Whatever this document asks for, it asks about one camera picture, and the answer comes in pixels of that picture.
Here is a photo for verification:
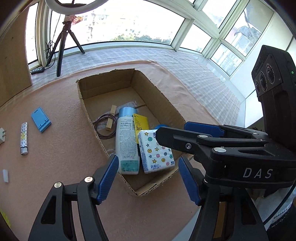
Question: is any black inline cable remote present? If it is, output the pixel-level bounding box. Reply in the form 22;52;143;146
31;67;45;75

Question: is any patterned white lighter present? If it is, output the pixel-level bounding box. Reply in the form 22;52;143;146
20;122;28;155

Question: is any black camera module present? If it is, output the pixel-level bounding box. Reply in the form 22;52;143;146
251;45;295;149

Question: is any white ring light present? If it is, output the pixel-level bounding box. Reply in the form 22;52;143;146
45;0;108;15

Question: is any large wooden board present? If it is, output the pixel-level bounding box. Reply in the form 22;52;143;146
0;9;32;105

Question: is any blue plastic phone stand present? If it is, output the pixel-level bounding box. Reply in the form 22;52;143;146
31;107;51;133

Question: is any yellow plastic shuttlecock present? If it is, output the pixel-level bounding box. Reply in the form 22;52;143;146
0;209;11;228

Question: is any open cardboard box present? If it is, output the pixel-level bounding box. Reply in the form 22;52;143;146
77;69;185;197

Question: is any dark red hair tie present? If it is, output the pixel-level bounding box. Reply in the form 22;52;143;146
93;113;118;140

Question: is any round blue tin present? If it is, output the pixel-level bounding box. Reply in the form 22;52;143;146
154;124;169;130

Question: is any star patterned tissue pack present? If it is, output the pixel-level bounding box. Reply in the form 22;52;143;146
137;130;175;174

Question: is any white USB wall charger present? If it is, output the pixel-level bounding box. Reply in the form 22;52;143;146
0;128;6;145

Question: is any white lotion bottle blue cap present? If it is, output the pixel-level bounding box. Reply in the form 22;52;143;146
115;107;140;175

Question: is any black tripod stand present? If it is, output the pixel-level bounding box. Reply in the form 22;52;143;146
45;14;86;78

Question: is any wooden clothespin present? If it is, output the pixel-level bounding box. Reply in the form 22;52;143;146
106;105;117;131

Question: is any small white translucent cap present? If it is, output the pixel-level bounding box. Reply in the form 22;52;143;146
3;169;9;183

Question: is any yellow black box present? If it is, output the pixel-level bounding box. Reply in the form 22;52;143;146
133;113;149;144

